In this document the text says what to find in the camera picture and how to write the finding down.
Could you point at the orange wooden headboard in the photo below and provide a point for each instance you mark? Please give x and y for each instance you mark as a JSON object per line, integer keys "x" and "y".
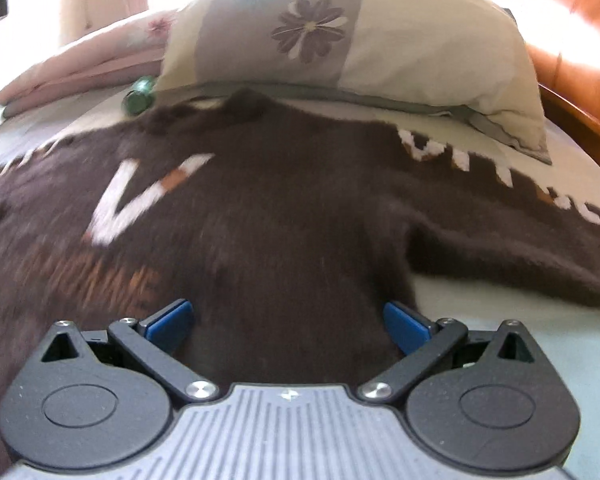
{"x": 580, "y": 60}

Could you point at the brown fuzzy sweater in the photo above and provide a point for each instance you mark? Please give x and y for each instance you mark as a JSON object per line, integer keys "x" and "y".
{"x": 280, "y": 210}

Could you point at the cream floral pillow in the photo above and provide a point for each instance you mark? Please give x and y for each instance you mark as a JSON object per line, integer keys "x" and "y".
{"x": 380, "y": 60}

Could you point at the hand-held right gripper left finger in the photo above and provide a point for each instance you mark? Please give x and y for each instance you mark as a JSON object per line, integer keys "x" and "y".
{"x": 172, "y": 322}

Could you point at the folded pink floral quilt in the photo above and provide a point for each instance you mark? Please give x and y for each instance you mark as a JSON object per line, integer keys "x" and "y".
{"x": 90, "y": 65}

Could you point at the green glass bottle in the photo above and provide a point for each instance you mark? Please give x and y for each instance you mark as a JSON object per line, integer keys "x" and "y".
{"x": 139, "y": 97}

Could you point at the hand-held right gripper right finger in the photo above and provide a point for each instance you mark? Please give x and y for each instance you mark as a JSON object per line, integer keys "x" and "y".
{"x": 405, "y": 327}

